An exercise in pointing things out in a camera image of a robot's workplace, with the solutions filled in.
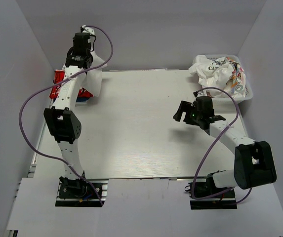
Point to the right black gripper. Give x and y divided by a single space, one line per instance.
184 106

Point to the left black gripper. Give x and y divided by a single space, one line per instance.
72 53

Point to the green and white t shirt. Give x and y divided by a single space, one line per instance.
93 79

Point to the white colourful print t shirt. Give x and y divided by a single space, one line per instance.
220 76

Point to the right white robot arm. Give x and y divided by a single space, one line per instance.
253 160

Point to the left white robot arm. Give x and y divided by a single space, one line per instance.
61 121

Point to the folded blue shirt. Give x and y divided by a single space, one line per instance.
78 101

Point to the white plastic basket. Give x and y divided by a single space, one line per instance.
245 96

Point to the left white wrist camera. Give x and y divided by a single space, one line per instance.
87 29

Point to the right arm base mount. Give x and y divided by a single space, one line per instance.
204 195

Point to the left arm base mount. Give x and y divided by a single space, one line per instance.
78 193

